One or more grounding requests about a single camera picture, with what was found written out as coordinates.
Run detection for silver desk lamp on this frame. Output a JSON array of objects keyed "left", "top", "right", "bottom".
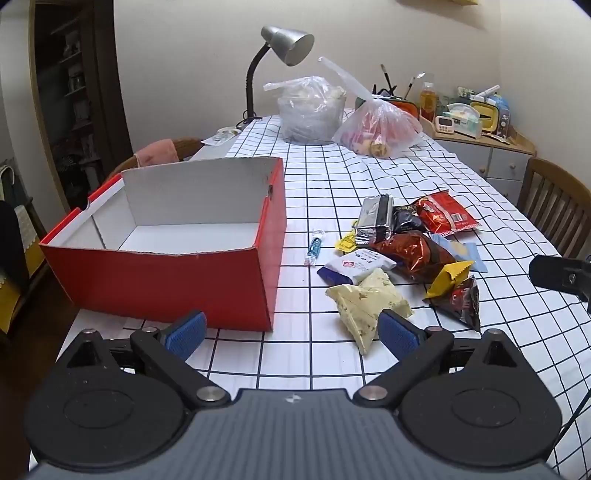
[{"left": 237, "top": 25, "right": 315, "bottom": 130}]

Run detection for clear packet on table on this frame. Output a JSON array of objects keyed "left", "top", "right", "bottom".
[{"left": 202, "top": 126, "right": 243, "bottom": 147}]

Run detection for grey cabinet with wooden top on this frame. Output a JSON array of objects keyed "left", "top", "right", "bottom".
[{"left": 418, "top": 115, "right": 537, "bottom": 204}]

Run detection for wooden chair with towel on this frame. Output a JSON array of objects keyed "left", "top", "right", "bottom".
[{"left": 107, "top": 137, "right": 204, "bottom": 181}]

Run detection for clear plastic bag with container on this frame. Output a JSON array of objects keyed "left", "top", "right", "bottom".
[{"left": 263, "top": 76, "right": 348, "bottom": 145}]

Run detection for white and blue snack packet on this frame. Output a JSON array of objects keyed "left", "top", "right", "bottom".
[{"left": 317, "top": 248, "right": 398, "bottom": 286}]

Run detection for yellow zigzag-edged snack packet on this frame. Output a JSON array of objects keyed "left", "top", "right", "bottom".
[{"left": 424, "top": 261, "right": 475, "bottom": 300}]

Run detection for slatted wooden chair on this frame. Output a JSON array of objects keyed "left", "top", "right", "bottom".
[{"left": 516, "top": 158, "right": 591, "bottom": 258}]

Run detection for black-checked white tablecloth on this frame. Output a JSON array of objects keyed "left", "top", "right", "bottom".
[{"left": 30, "top": 113, "right": 591, "bottom": 480}]

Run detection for blue packages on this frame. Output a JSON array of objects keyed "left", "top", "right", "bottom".
[{"left": 494, "top": 95, "right": 512, "bottom": 134}]

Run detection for red cardboard box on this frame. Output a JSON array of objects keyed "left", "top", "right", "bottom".
[{"left": 39, "top": 157, "right": 287, "bottom": 332}]

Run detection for orange drink bottle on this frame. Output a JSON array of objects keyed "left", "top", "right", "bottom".
[{"left": 419, "top": 82, "right": 437, "bottom": 121}]

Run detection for bookshelf in doorway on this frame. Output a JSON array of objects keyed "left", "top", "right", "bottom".
[{"left": 34, "top": 4, "right": 107, "bottom": 204}]

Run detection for armchair with yellow cover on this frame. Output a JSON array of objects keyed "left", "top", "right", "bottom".
[{"left": 0, "top": 159, "right": 47, "bottom": 333}]

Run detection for silver snack packet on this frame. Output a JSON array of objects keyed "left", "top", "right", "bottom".
[{"left": 355, "top": 195, "right": 394, "bottom": 245}]

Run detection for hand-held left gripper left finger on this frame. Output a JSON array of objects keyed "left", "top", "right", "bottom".
[{"left": 55, "top": 310, "right": 232, "bottom": 409}]

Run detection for small blue candy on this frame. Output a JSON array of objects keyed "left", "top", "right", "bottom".
[{"left": 305, "top": 229, "right": 326, "bottom": 266}]

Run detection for pale yellow snack packet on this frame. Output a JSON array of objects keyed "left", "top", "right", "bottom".
[{"left": 326, "top": 268, "right": 413, "bottom": 355}]

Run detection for shiny brown-red snack packet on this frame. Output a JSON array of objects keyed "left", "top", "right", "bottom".
[{"left": 369, "top": 231, "right": 458, "bottom": 283}]

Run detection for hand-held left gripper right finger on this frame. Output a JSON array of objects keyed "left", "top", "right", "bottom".
[{"left": 353, "top": 309, "right": 532, "bottom": 409}]

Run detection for green and orange pencil case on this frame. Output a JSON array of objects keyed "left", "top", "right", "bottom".
[{"left": 355, "top": 95, "right": 421, "bottom": 121}]

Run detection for light blue snack packet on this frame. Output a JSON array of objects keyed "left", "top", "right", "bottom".
[{"left": 431, "top": 233, "right": 489, "bottom": 274}]

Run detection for pink plastic bag of food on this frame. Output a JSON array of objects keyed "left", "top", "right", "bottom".
[{"left": 318, "top": 56, "right": 426, "bottom": 160}]

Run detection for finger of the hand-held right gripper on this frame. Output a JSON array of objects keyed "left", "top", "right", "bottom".
[{"left": 529, "top": 254, "right": 591, "bottom": 315}]

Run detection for black snack packet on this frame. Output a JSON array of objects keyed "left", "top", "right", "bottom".
[{"left": 392, "top": 204, "right": 428, "bottom": 234}]

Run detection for black jacket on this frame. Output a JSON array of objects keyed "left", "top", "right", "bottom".
[{"left": 0, "top": 200, "right": 31, "bottom": 278}]

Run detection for pink towel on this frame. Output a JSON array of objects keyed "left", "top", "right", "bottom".
[{"left": 134, "top": 140, "right": 180, "bottom": 167}]

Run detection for white and green tissue pack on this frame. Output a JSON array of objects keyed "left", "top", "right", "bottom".
[{"left": 445, "top": 104, "right": 483, "bottom": 138}]

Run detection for thin paintbrush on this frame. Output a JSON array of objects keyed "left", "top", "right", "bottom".
[{"left": 404, "top": 73, "right": 426, "bottom": 100}]

